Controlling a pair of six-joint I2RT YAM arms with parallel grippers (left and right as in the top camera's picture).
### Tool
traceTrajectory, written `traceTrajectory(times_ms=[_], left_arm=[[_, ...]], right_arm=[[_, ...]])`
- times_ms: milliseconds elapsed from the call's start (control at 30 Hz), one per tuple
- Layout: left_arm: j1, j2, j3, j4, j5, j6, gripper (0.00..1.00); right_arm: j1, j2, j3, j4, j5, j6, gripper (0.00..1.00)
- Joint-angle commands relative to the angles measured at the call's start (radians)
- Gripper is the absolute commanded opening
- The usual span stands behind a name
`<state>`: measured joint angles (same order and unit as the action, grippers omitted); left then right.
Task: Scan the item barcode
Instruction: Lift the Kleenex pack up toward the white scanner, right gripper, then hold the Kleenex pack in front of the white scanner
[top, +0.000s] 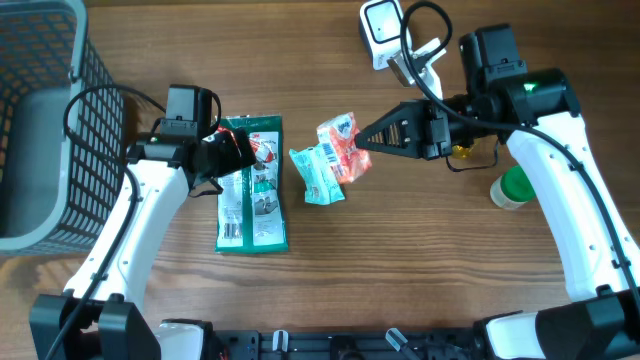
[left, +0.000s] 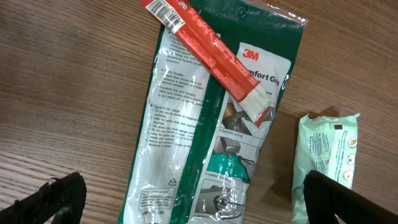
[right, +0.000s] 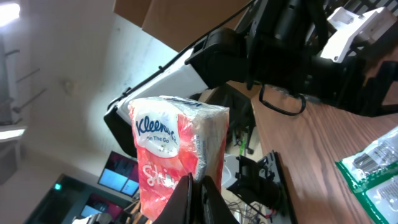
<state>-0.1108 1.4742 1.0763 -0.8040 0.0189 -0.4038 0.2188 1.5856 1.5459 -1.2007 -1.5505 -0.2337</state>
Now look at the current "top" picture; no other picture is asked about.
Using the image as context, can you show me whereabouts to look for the yellow oil bottle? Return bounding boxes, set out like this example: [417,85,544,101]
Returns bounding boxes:
[451,143,476,160]

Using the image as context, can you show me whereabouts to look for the red tissue pack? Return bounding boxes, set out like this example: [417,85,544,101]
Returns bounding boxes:
[316,112,372,184]

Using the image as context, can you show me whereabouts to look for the green lid jar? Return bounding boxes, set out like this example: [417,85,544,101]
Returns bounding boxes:
[490,165,536,210]

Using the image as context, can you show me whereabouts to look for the pale green wipes pack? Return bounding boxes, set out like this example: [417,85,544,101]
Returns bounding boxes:
[289,145,345,205]

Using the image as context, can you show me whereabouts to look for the green glove package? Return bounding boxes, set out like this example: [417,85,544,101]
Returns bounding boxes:
[215,115,289,254]

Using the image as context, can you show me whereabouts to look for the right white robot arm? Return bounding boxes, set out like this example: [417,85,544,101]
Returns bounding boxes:
[355,24,639,359]

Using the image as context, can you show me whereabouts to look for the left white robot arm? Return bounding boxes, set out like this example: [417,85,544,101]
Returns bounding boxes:
[29,85,256,359]

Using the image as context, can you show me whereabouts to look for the white barcode scanner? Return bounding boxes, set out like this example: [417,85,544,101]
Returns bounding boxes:
[359,0,403,71]

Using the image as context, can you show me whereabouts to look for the grey plastic mesh basket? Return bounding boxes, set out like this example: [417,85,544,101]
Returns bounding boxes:
[1,0,125,256]

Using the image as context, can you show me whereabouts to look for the right black camera cable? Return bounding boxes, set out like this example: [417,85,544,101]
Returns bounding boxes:
[398,0,640,301]

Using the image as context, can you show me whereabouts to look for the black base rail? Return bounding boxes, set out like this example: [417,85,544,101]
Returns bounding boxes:
[212,328,487,360]

